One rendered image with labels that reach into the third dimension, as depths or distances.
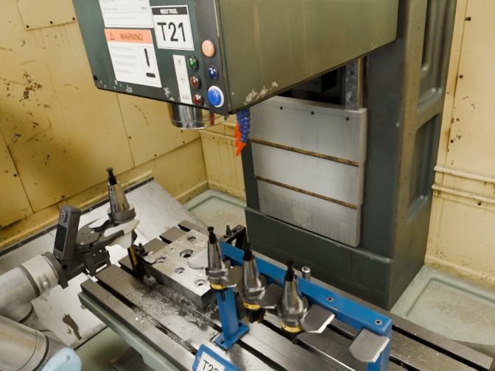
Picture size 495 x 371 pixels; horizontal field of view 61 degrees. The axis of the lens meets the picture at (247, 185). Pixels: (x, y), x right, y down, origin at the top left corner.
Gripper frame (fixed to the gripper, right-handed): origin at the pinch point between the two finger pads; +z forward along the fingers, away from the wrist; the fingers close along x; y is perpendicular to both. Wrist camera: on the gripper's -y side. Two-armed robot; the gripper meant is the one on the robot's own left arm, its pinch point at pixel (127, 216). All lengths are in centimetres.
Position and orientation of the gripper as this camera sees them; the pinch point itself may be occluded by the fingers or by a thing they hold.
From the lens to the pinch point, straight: 104.2
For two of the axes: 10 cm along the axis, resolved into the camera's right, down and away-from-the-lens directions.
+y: 1.1, 8.8, 4.7
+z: 6.6, -4.2, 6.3
